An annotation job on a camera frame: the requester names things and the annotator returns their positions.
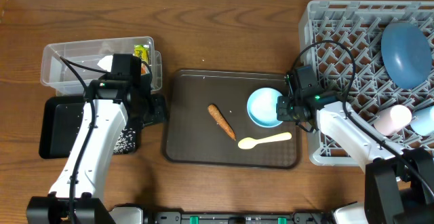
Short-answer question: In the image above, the light blue rice bowl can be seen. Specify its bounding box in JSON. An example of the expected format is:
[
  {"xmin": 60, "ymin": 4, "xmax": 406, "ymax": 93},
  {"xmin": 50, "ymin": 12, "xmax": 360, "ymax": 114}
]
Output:
[{"xmin": 247, "ymin": 88, "xmax": 283, "ymax": 128}]

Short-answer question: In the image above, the cream plastic spoon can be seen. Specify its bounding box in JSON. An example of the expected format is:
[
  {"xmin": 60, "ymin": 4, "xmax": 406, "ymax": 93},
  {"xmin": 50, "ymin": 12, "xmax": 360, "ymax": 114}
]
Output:
[{"xmin": 238, "ymin": 132, "xmax": 292, "ymax": 150}]

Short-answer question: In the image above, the orange carrot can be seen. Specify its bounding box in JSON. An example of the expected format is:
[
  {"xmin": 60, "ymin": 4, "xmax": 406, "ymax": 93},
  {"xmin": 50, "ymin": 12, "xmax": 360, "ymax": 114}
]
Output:
[{"xmin": 208, "ymin": 105, "xmax": 236, "ymax": 141}]

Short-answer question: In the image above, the yellow green snack wrapper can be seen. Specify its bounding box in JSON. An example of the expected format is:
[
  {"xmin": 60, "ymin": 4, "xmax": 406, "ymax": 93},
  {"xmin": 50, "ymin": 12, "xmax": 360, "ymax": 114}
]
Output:
[{"xmin": 134, "ymin": 45, "xmax": 150, "ymax": 75}]

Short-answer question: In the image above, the white tissue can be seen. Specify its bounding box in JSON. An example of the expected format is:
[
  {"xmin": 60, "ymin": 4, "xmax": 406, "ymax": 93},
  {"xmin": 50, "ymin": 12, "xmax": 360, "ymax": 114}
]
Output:
[{"xmin": 97, "ymin": 55, "xmax": 113, "ymax": 72}]

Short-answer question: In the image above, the pink white cup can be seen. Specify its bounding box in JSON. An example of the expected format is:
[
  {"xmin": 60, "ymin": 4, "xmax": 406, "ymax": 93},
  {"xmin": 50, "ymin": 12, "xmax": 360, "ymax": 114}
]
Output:
[{"xmin": 374, "ymin": 105, "xmax": 412, "ymax": 136}]

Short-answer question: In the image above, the dark blue plate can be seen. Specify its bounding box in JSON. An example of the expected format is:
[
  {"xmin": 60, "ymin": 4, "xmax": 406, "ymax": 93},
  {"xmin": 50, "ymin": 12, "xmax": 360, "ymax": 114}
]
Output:
[{"xmin": 381, "ymin": 22, "xmax": 432, "ymax": 90}]

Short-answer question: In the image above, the light blue cup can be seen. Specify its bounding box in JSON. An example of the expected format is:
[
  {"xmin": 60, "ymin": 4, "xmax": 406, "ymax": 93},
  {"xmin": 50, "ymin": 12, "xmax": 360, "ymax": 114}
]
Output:
[{"xmin": 410, "ymin": 106, "xmax": 434, "ymax": 136}]

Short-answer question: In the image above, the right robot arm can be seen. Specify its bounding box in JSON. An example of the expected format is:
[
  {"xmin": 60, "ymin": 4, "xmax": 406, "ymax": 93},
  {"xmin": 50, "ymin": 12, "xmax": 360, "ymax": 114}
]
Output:
[{"xmin": 276, "ymin": 66, "xmax": 433, "ymax": 224}]

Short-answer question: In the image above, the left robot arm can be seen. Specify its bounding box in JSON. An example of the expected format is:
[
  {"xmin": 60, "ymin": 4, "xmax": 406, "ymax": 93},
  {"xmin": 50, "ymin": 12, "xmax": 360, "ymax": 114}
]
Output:
[{"xmin": 26, "ymin": 54, "xmax": 167, "ymax": 224}]

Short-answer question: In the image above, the grey dishwasher rack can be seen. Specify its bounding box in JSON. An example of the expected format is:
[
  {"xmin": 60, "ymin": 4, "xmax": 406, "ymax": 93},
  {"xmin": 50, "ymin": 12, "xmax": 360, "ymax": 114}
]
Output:
[{"xmin": 298, "ymin": 0, "xmax": 434, "ymax": 168}]

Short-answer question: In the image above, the brown serving tray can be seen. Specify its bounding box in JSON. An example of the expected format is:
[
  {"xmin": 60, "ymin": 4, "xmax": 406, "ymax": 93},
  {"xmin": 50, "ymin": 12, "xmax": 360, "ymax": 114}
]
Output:
[{"xmin": 163, "ymin": 69, "xmax": 302, "ymax": 169}]

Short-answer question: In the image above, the pile of white rice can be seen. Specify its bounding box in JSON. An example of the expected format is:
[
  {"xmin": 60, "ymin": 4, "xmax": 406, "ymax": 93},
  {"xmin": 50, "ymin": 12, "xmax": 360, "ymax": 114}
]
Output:
[{"xmin": 113, "ymin": 128, "xmax": 137, "ymax": 155}]

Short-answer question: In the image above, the black plastic bin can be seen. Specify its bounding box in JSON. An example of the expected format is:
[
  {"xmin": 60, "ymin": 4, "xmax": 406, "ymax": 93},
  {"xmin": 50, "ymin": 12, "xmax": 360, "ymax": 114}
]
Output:
[{"xmin": 39, "ymin": 92, "xmax": 143, "ymax": 160}]

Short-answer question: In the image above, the clear plastic bin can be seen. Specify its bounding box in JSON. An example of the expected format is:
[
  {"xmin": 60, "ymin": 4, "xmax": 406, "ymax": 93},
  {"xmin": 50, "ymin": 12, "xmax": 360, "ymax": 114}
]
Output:
[{"xmin": 41, "ymin": 36, "xmax": 163, "ymax": 96}]

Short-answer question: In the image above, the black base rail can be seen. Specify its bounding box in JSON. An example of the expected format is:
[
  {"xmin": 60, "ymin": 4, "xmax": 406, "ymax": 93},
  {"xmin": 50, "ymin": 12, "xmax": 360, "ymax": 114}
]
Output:
[{"xmin": 111, "ymin": 203, "xmax": 340, "ymax": 224}]

